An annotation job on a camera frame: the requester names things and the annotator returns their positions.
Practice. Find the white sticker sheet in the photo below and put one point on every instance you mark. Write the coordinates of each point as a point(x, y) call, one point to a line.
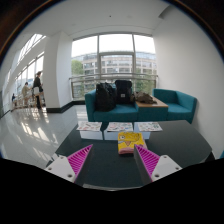
point(89, 126)
point(150, 126)
point(119, 126)

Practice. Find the brown jacket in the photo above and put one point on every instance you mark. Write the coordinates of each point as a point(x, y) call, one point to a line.
point(144, 97)

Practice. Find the large black backpack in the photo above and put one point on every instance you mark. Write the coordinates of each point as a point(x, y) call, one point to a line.
point(105, 97)

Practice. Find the wooden sofa side table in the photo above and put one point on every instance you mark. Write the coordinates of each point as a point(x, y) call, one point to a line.
point(153, 104)

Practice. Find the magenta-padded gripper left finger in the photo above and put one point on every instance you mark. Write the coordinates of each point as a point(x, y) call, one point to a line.
point(61, 167)

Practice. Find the teal sofa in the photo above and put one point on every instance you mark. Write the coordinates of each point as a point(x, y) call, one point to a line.
point(116, 114)

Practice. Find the black backpack with label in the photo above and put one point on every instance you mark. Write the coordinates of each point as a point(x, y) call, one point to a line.
point(123, 91)

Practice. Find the orange pink yellow printed towel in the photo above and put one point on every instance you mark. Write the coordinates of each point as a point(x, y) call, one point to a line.
point(128, 142)

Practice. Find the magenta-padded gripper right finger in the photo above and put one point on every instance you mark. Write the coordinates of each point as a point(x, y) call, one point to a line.
point(165, 166)

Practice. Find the metal window railing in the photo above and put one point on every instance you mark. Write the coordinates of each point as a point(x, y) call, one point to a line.
point(83, 77)

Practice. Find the person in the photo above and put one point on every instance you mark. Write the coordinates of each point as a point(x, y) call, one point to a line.
point(37, 85)
point(25, 91)

